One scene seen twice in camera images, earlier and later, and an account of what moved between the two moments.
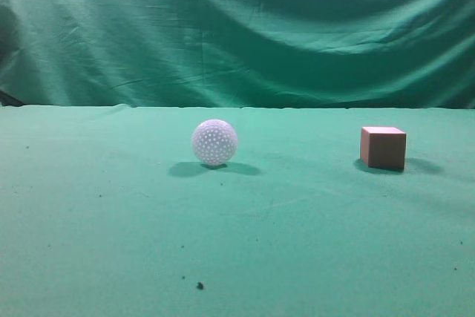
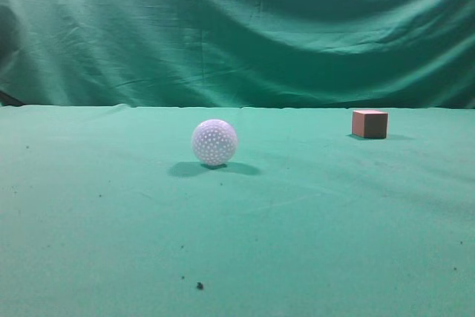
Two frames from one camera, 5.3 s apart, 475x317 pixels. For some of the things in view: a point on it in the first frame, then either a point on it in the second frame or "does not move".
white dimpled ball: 214,142 does not move
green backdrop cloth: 390,34 does not move
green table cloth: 106,211 does not move
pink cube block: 383,147 → 369,124
